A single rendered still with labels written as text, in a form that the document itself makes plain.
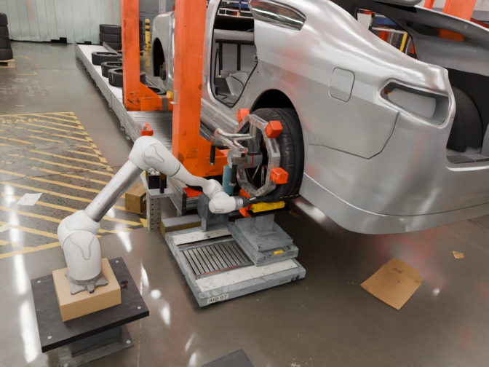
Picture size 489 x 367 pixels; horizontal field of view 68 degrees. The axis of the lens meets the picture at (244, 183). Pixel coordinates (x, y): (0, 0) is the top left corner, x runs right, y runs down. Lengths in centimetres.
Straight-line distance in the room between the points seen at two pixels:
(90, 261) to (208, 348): 84
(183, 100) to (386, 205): 153
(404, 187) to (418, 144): 22
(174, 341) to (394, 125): 166
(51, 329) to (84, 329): 15
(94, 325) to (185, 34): 180
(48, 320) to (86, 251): 39
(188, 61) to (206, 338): 177
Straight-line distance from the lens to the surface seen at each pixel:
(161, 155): 191
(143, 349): 230
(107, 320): 205
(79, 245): 195
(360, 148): 190
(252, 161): 244
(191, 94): 267
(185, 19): 258
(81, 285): 206
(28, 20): 1483
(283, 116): 242
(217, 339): 234
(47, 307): 219
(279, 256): 277
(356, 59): 194
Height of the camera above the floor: 176
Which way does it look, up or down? 25 degrees down
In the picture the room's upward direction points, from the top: 7 degrees clockwise
